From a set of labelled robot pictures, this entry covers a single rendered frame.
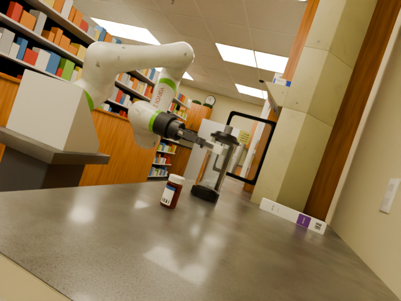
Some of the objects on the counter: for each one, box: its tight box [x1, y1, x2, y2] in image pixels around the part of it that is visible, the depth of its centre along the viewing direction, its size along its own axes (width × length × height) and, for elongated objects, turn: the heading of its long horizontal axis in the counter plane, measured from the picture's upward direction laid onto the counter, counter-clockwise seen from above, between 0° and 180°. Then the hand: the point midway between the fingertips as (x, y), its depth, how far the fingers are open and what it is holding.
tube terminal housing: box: [250, 47, 353, 213], centre depth 131 cm, size 25×32×77 cm
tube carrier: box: [195, 133, 240, 194], centre depth 91 cm, size 11×11×21 cm
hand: (219, 149), depth 91 cm, fingers closed on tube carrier, 9 cm apart
